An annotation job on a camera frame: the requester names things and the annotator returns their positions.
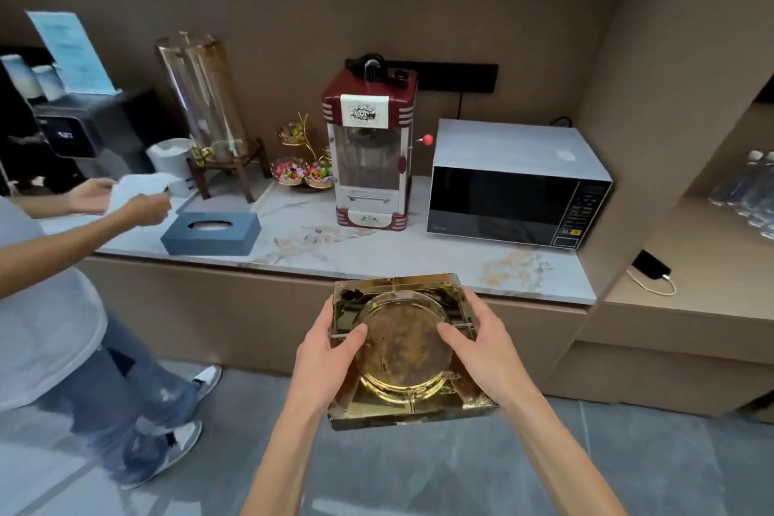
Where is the person's left hand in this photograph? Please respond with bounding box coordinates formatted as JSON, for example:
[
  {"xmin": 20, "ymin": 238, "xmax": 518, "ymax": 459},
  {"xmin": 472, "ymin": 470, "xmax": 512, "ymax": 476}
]
[{"xmin": 286, "ymin": 298, "xmax": 368, "ymax": 422}]

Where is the person's right hand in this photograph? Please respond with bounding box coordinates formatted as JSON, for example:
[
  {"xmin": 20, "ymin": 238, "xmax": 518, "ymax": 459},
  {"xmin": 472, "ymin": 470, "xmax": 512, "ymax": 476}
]
[{"xmin": 437, "ymin": 287, "xmax": 531, "ymax": 412}]

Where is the square golden glass ashtray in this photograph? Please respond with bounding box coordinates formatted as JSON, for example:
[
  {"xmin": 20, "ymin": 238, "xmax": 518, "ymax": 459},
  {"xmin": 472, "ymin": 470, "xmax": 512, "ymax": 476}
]
[{"xmin": 327, "ymin": 273, "xmax": 499, "ymax": 432}]

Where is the person's right forearm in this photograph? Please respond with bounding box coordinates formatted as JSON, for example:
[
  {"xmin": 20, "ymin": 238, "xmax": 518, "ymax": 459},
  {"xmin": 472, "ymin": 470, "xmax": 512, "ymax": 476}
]
[{"xmin": 497, "ymin": 387, "xmax": 630, "ymax": 516}]

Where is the person's left forearm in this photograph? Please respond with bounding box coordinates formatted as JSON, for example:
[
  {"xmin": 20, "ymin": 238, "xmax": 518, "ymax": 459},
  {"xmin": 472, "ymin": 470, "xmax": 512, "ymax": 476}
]
[{"xmin": 240, "ymin": 401, "xmax": 316, "ymax": 516}]

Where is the wooden counter cabinet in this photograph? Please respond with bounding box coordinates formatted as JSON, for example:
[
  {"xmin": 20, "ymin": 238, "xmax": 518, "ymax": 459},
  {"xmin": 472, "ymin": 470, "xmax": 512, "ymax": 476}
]
[{"xmin": 79, "ymin": 256, "xmax": 590, "ymax": 395}]

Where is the silver black microwave oven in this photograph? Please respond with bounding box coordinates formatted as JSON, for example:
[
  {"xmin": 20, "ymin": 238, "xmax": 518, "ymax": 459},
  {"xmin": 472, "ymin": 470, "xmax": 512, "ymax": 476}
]
[{"xmin": 427, "ymin": 119, "xmax": 613, "ymax": 251}]

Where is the red retro popcorn machine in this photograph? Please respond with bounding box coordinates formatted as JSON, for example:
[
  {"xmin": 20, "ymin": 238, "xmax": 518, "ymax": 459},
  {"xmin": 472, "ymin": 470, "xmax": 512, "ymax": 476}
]
[{"xmin": 322, "ymin": 54, "xmax": 435, "ymax": 232}]

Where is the dark blue tissue box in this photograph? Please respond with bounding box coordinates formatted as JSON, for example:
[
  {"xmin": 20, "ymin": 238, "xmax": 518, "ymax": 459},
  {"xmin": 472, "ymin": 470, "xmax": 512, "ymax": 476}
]
[{"xmin": 160, "ymin": 211, "xmax": 262, "ymax": 257}]

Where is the tiered golden candy dish stand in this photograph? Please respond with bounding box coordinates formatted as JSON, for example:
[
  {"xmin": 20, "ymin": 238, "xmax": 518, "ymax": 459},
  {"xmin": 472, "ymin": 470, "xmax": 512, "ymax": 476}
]
[{"xmin": 271, "ymin": 112, "xmax": 335, "ymax": 190}]

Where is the wooden dispenser stand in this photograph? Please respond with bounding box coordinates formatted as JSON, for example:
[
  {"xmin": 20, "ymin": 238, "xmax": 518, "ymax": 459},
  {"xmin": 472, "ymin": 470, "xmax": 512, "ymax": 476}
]
[{"xmin": 185, "ymin": 137, "xmax": 272, "ymax": 201}]

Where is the black power bank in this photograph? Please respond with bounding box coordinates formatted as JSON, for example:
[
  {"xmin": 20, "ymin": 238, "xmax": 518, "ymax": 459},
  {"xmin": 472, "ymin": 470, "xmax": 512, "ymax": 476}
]
[{"xmin": 632, "ymin": 250, "xmax": 672, "ymax": 280}]

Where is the white cup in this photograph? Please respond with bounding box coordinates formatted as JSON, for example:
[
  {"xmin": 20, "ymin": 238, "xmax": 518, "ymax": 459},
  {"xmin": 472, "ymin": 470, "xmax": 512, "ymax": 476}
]
[{"xmin": 147, "ymin": 138, "xmax": 197, "ymax": 199}]

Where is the white paper tissue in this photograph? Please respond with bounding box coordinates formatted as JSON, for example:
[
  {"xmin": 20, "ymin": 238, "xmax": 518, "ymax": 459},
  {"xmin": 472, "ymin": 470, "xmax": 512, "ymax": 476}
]
[{"xmin": 106, "ymin": 173, "xmax": 182, "ymax": 216}]

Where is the light wooden shelf unit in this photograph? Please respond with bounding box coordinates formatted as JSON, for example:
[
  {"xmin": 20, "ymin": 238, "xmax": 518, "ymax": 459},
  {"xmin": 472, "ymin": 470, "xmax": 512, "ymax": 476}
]
[{"xmin": 541, "ymin": 0, "xmax": 774, "ymax": 418}]

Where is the glass beverage dispenser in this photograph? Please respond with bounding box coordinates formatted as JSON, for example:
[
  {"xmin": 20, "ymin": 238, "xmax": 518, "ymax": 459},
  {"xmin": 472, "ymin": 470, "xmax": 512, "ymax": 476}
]
[{"xmin": 156, "ymin": 32, "xmax": 250, "ymax": 167}]

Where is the group of clear water bottles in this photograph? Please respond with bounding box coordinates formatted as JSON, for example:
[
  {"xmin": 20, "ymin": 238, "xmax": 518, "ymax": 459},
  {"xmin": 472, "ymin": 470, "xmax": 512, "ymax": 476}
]
[{"xmin": 707, "ymin": 150, "xmax": 774, "ymax": 241}]

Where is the black coffee machine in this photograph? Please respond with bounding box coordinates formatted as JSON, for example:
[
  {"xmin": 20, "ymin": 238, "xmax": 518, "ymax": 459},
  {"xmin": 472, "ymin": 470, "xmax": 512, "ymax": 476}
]
[{"xmin": 0, "ymin": 45, "xmax": 176, "ymax": 196}]

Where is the stack of white paper cups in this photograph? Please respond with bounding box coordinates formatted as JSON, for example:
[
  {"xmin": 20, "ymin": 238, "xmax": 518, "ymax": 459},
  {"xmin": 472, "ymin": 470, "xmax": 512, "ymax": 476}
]
[
  {"xmin": 0, "ymin": 54, "xmax": 44, "ymax": 101},
  {"xmin": 31, "ymin": 64, "xmax": 65, "ymax": 102}
]

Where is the blue paper sign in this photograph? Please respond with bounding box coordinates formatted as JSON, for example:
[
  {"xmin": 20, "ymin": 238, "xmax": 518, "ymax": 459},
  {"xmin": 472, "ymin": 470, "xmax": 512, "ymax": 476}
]
[{"xmin": 25, "ymin": 10, "xmax": 117, "ymax": 96}]

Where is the white charging cable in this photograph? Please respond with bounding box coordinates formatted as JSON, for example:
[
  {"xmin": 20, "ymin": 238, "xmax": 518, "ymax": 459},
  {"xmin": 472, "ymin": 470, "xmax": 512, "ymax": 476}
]
[{"xmin": 626, "ymin": 269, "xmax": 677, "ymax": 298}]

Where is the black wall socket strip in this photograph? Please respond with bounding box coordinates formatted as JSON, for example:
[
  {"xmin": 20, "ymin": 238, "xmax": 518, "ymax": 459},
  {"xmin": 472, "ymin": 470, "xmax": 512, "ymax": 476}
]
[{"xmin": 385, "ymin": 60, "xmax": 499, "ymax": 94}]

